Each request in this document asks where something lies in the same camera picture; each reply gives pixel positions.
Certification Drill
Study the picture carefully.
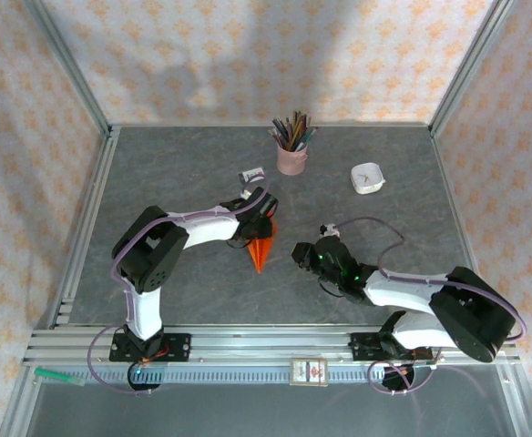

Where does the pink pencil cup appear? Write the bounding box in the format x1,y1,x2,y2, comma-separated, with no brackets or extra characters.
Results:
276,138,309,176

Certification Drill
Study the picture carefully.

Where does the aluminium frame post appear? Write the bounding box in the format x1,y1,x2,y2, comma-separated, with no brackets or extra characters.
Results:
427,0,520,137
22,0,112,137

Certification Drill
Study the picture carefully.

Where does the right arm's purple cable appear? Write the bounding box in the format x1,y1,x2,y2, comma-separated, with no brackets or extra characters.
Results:
332,216,529,396

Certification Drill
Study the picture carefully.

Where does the wide aluminium base rail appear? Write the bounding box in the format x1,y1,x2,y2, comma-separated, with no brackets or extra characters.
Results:
22,323,520,365

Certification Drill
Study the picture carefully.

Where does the aluminium side rail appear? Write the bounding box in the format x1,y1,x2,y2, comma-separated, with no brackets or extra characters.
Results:
31,126,122,331
428,126,495,330

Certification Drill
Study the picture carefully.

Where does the left arm's purple cable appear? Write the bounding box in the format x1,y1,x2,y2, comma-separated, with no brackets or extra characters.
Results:
87,175,271,396

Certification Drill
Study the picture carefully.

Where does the dark brown pencil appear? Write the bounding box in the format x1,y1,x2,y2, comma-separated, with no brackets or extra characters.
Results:
292,108,304,147

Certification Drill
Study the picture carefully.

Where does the thin aluminium frame rail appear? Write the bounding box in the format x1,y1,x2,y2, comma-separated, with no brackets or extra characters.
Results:
110,120,434,129

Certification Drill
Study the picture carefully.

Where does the grey pencil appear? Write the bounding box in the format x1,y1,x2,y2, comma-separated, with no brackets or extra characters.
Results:
271,117,292,147

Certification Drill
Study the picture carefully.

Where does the label on front rail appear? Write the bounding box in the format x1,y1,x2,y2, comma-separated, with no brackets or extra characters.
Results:
290,358,331,388

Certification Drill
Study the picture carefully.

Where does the green pen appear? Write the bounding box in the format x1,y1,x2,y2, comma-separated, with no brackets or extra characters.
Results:
33,367,87,389

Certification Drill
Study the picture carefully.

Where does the arm's purple cable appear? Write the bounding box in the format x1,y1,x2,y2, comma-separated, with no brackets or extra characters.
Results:
332,216,529,396
87,175,271,396

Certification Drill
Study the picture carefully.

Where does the grey slotted cable duct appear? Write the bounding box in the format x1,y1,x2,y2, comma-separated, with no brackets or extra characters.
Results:
72,365,388,384

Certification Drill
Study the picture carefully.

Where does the teal pencil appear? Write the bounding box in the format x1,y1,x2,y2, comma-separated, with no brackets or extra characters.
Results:
298,126,320,150

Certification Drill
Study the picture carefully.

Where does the white square clock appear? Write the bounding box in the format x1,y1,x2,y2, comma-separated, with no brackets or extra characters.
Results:
350,162,387,196

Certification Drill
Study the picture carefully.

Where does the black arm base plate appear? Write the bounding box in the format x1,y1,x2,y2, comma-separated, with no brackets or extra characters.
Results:
348,330,433,363
108,333,192,364

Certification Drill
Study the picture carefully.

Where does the black round cable port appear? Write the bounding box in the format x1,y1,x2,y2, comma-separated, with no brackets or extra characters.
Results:
381,365,417,396
127,363,163,396

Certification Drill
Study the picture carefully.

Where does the orange square paper sheet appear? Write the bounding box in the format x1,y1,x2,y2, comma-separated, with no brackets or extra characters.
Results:
249,217,280,274

